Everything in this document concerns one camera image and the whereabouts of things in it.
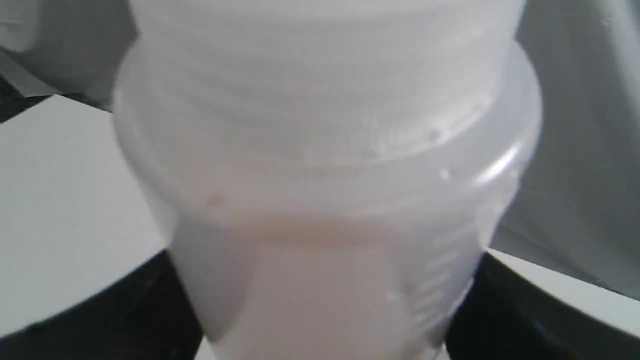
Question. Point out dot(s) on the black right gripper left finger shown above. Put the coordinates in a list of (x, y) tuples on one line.
[(145, 315)]

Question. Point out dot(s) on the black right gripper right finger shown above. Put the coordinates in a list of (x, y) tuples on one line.
[(505, 316)]

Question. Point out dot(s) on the translucent squeeze bottle amber liquid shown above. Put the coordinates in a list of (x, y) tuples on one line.
[(328, 173)]

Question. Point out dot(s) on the grey backdrop cloth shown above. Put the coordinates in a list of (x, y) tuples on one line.
[(577, 211)]

